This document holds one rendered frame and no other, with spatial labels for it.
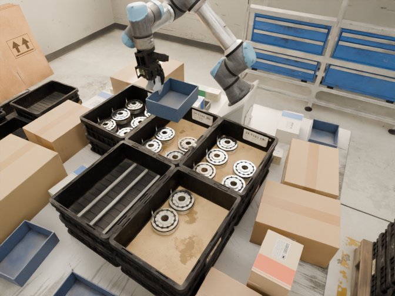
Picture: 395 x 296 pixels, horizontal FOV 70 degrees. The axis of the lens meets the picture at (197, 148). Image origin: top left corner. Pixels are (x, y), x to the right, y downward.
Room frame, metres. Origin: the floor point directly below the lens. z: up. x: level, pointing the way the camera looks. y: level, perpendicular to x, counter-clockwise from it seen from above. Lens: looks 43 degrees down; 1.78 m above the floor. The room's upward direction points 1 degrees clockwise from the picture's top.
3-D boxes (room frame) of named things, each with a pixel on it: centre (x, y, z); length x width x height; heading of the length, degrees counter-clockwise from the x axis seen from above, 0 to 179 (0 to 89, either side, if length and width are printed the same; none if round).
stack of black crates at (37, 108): (1.81, 1.17, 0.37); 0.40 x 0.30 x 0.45; 154
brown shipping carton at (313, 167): (0.89, -0.53, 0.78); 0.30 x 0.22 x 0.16; 161
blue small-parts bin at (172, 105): (1.04, 0.11, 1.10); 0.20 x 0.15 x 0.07; 155
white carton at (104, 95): (1.47, 0.62, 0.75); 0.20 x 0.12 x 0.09; 151
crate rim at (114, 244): (0.55, 0.06, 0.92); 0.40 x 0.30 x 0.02; 149
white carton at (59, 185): (0.81, 0.55, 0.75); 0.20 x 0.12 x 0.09; 147
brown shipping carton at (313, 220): (0.64, -0.40, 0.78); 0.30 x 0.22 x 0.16; 70
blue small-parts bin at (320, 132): (1.23, -0.72, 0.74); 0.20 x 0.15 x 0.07; 158
